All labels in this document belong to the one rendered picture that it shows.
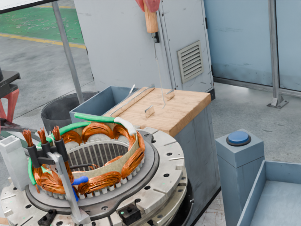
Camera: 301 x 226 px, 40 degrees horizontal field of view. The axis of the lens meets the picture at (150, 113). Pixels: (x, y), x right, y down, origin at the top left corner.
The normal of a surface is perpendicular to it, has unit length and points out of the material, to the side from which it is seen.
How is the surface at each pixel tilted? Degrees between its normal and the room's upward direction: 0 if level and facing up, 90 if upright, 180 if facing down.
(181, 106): 0
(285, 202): 0
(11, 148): 90
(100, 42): 90
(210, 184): 90
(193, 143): 90
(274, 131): 0
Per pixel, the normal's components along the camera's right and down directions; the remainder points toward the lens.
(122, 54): -0.70, 0.42
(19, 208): -0.18, -0.89
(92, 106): 0.81, 0.11
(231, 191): -0.89, 0.33
